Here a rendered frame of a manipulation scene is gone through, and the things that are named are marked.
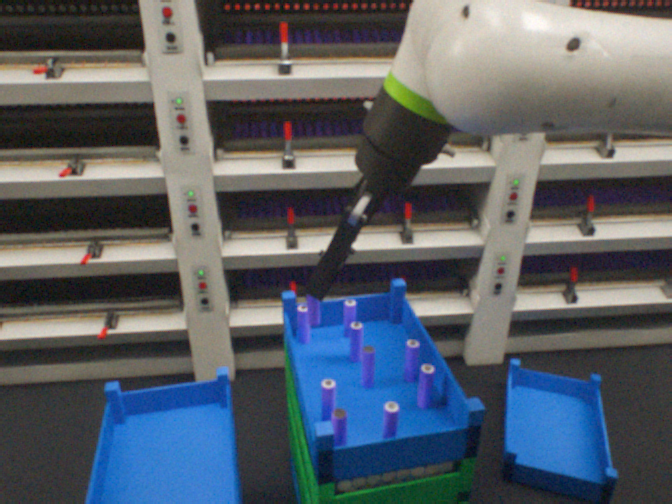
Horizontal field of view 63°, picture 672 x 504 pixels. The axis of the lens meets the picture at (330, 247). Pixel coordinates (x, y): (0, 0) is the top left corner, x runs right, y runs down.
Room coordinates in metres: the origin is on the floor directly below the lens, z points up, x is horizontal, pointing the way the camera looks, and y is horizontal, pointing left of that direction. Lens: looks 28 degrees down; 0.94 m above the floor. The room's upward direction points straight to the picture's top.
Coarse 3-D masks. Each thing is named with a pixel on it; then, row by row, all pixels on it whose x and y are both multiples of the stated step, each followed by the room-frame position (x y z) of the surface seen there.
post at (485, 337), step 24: (504, 144) 1.12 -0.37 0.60; (528, 144) 1.13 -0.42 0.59; (504, 168) 1.13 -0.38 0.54; (528, 168) 1.13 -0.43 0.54; (480, 192) 1.19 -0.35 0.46; (504, 192) 1.13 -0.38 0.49; (528, 192) 1.13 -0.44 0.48; (528, 216) 1.13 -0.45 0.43; (504, 240) 1.13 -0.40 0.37; (480, 264) 1.13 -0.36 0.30; (480, 288) 1.12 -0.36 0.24; (480, 312) 1.12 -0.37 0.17; (504, 312) 1.13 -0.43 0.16; (480, 336) 1.13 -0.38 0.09; (504, 336) 1.13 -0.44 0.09; (480, 360) 1.13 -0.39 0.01
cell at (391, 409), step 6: (390, 402) 0.50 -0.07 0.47; (384, 408) 0.49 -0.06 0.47; (390, 408) 0.49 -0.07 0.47; (396, 408) 0.49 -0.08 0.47; (384, 414) 0.49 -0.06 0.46; (390, 414) 0.48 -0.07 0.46; (396, 414) 0.48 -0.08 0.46; (384, 420) 0.49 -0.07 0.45; (390, 420) 0.48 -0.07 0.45; (396, 420) 0.49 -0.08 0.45; (384, 426) 0.49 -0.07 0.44; (390, 426) 0.48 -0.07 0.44; (396, 426) 0.49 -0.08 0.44; (384, 432) 0.49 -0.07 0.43; (390, 432) 0.48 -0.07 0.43; (396, 432) 0.49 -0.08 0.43
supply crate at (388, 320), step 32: (288, 320) 0.69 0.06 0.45; (320, 320) 0.74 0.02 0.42; (384, 320) 0.76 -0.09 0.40; (416, 320) 0.69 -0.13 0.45; (288, 352) 0.66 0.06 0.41; (320, 352) 0.67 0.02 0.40; (384, 352) 0.67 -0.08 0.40; (320, 384) 0.60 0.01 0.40; (352, 384) 0.60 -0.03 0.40; (384, 384) 0.60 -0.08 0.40; (416, 384) 0.60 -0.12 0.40; (448, 384) 0.56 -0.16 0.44; (320, 416) 0.54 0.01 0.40; (352, 416) 0.54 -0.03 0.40; (416, 416) 0.54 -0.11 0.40; (448, 416) 0.54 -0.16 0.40; (480, 416) 0.47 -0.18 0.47; (320, 448) 0.43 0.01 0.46; (352, 448) 0.44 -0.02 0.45; (384, 448) 0.45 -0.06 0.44; (416, 448) 0.46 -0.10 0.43; (448, 448) 0.47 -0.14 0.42; (320, 480) 0.43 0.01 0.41
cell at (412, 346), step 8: (408, 344) 0.61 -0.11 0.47; (416, 344) 0.61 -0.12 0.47; (408, 352) 0.61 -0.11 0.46; (416, 352) 0.61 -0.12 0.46; (408, 360) 0.61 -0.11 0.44; (416, 360) 0.61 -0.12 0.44; (408, 368) 0.61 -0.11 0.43; (416, 368) 0.61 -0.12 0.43; (408, 376) 0.61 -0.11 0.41; (416, 376) 0.61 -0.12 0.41
